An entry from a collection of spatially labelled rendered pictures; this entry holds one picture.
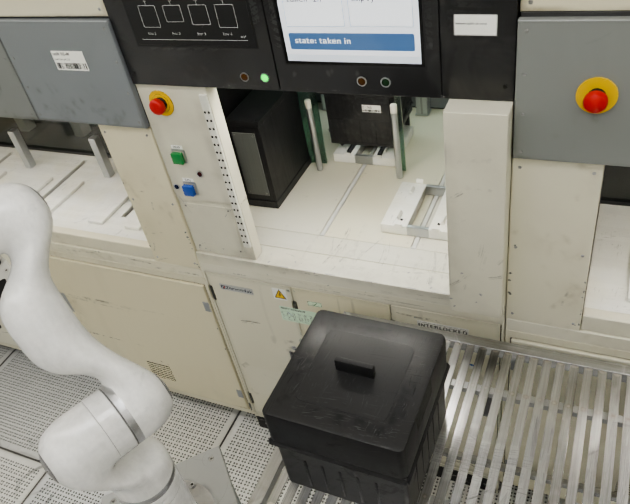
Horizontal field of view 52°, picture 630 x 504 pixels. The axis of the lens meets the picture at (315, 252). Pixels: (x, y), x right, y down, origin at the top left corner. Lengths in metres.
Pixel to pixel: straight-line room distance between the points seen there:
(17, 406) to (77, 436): 1.89
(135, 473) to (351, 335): 0.49
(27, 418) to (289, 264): 1.55
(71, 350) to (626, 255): 1.29
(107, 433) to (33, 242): 0.33
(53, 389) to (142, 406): 1.87
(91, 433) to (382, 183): 1.21
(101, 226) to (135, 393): 1.12
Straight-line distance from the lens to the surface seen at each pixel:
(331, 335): 1.35
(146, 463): 1.27
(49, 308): 1.13
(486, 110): 1.25
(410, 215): 1.81
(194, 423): 2.61
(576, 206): 1.38
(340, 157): 2.12
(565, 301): 1.56
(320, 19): 1.31
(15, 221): 1.12
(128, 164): 1.82
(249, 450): 2.47
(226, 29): 1.42
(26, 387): 3.09
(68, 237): 2.25
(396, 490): 1.31
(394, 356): 1.30
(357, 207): 1.92
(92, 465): 1.17
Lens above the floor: 2.01
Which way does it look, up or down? 40 degrees down
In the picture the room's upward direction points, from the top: 12 degrees counter-clockwise
